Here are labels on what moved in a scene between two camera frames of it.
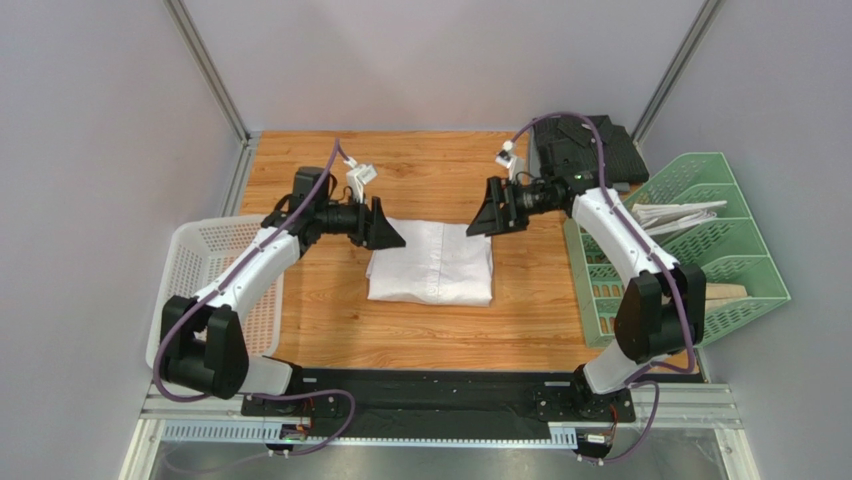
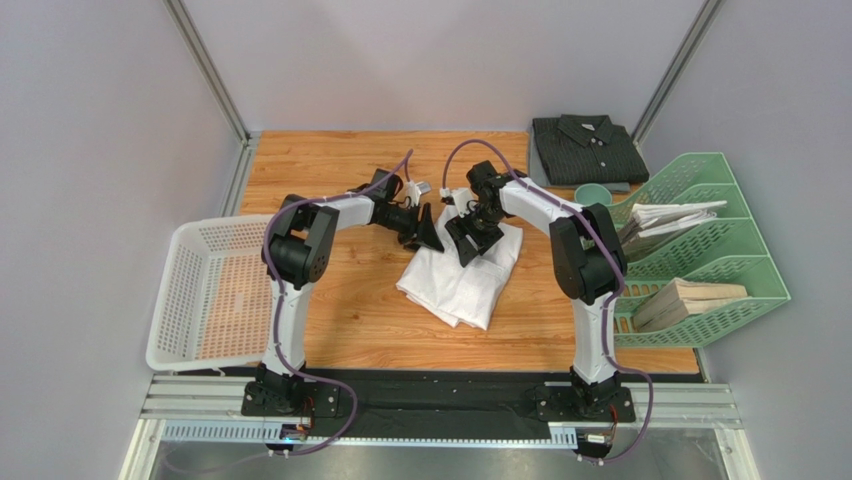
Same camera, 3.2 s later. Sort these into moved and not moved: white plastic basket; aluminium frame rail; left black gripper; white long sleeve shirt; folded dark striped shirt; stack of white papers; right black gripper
Moved: right black gripper; left black gripper; white long sleeve shirt
Not moved: folded dark striped shirt; aluminium frame rail; stack of white papers; white plastic basket
